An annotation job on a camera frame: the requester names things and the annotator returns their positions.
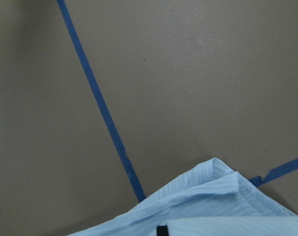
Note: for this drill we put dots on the light blue button-up shirt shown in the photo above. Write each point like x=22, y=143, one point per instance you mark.
x=209, y=189

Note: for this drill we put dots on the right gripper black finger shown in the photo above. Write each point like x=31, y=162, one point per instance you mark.
x=162, y=231

